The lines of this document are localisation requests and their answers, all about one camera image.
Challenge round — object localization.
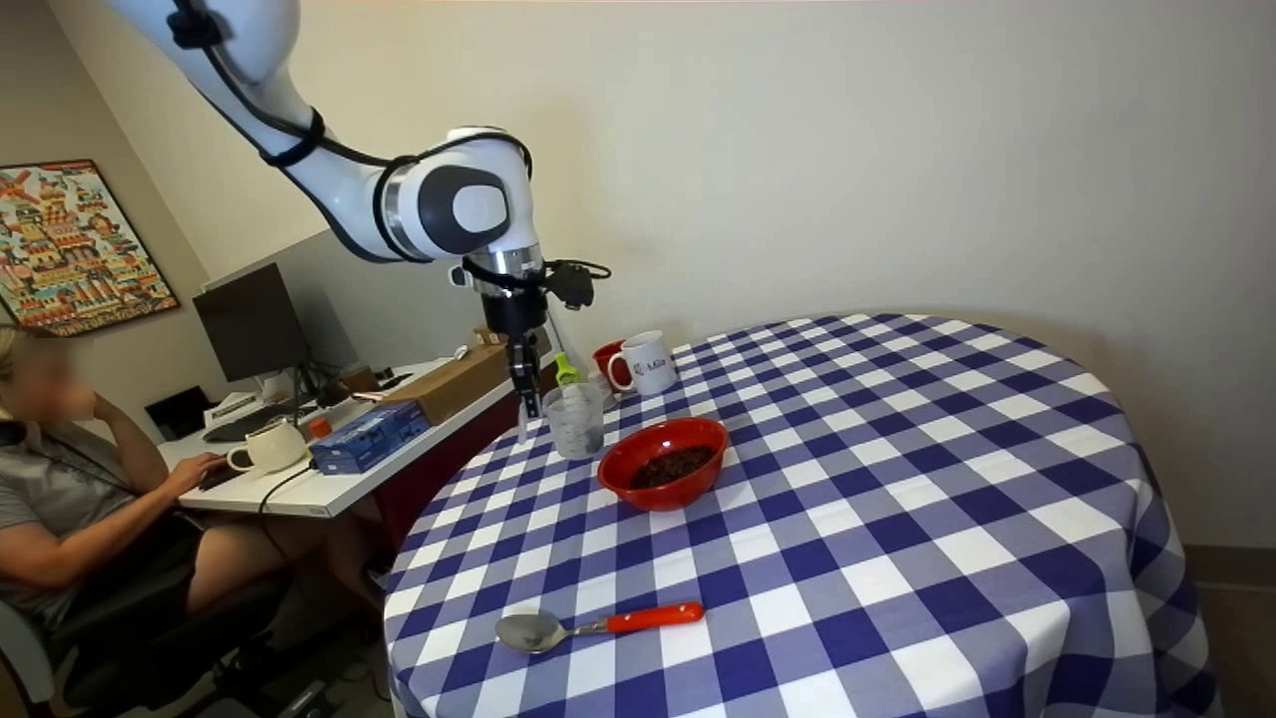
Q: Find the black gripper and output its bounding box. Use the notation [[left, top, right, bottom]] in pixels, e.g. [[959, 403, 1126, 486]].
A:
[[476, 271, 557, 432]]

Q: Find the clear plastic measuring jug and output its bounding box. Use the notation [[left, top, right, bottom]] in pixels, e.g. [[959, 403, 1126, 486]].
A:
[[540, 373, 609, 461]]

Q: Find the red bowl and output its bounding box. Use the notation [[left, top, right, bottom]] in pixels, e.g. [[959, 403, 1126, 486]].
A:
[[596, 409, 735, 517]]

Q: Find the long cardboard box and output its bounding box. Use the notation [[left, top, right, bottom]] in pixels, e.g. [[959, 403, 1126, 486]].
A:
[[379, 331, 524, 427]]

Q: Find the red mug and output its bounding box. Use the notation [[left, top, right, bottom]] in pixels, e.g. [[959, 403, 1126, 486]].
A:
[[592, 339, 643, 403]]

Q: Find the white mug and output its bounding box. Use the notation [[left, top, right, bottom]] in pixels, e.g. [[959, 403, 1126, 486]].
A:
[[618, 327, 683, 399]]

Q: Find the blue box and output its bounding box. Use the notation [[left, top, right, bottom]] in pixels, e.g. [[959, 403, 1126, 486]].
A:
[[307, 399, 435, 479]]

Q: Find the grey partition panel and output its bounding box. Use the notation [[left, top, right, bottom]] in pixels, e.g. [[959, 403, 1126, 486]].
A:
[[197, 223, 513, 389]]

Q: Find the white desk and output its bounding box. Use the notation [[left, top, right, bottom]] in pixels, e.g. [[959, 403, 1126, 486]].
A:
[[156, 351, 532, 524]]

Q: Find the black computer monitor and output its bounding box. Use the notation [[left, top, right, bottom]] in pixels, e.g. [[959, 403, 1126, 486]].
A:
[[193, 260, 328, 389]]

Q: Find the blue white checkered tablecloth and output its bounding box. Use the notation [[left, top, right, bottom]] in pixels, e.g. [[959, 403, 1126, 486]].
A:
[[379, 308, 1219, 718]]

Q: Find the seated person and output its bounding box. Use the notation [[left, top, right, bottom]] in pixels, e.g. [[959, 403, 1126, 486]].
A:
[[0, 324, 390, 646]]

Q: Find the colourful framed picture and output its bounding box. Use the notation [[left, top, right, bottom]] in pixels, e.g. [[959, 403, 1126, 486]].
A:
[[0, 157, 184, 339]]

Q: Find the black office chair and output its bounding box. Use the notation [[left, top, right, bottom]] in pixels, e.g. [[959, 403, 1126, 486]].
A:
[[0, 524, 343, 718]]

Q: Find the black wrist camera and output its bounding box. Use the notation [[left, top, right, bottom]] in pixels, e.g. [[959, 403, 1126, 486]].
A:
[[536, 255, 618, 314]]

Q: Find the spoon with orange handle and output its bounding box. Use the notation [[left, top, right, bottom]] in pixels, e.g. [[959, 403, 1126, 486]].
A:
[[496, 597, 709, 661]]

